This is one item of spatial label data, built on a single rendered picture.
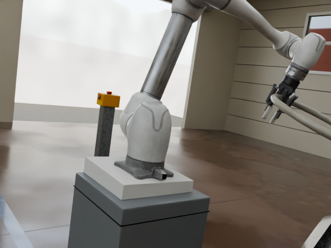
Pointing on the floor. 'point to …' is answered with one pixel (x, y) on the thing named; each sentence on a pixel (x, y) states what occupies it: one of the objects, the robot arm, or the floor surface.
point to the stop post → (105, 122)
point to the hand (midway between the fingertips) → (270, 115)
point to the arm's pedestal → (135, 219)
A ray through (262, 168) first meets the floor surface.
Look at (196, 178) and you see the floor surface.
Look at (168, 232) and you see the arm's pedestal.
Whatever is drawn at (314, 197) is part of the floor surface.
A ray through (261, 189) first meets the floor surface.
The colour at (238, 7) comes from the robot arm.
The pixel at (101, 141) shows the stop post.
